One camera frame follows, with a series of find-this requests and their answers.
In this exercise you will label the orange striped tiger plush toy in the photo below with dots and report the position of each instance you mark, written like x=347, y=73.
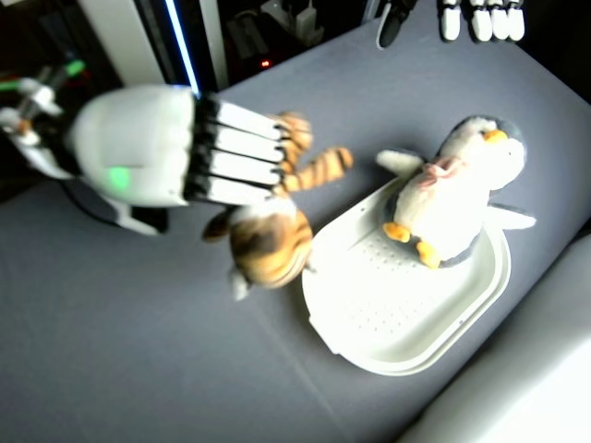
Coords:
x=272, y=249

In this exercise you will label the grey white penguin plush toy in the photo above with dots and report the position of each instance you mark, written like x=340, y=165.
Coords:
x=452, y=194

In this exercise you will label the white oval plastic basin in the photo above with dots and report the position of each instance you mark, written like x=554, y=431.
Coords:
x=383, y=314

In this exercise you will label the white pillar with blue light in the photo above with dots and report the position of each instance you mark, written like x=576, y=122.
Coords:
x=138, y=41

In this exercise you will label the black device with red light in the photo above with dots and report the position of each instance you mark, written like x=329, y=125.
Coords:
x=251, y=41

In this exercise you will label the grey box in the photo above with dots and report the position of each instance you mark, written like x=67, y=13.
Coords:
x=300, y=23

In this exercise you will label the grey table cloth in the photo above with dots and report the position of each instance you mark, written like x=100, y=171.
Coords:
x=138, y=346

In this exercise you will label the white robot body shell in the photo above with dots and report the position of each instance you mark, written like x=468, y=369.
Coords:
x=522, y=369

